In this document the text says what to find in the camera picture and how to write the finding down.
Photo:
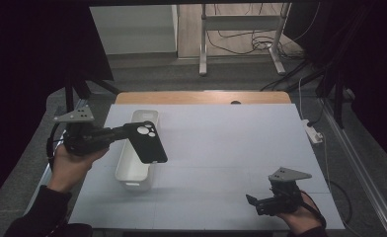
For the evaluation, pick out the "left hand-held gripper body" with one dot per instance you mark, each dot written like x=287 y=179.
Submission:
x=83 y=138

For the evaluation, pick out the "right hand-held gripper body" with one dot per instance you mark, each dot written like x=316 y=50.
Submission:
x=282 y=197

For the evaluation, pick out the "black phone case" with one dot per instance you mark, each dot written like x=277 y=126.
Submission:
x=148 y=144

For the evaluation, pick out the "white plastic container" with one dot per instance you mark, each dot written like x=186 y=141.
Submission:
x=132 y=168

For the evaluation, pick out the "person's right hand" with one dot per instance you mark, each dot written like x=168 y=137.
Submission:
x=298 y=220

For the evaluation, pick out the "person's left hand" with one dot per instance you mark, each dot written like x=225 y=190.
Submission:
x=69 y=168

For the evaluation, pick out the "black tripod stand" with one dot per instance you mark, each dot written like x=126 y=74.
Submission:
x=79 y=89

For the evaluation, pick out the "white power strip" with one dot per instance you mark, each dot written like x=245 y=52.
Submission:
x=311 y=131

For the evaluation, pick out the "wooden table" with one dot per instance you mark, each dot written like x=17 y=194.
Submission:
x=201 y=97

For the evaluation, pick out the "dark curtain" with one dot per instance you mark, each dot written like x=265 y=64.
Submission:
x=27 y=65
x=372 y=65

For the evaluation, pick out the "white cabinet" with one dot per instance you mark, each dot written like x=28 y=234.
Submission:
x=132 y=29

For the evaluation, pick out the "aluminium rail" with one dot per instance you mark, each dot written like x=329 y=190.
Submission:
x=356 y=164

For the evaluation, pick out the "white metal desk frame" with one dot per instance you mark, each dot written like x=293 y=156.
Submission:
x=241 y=23

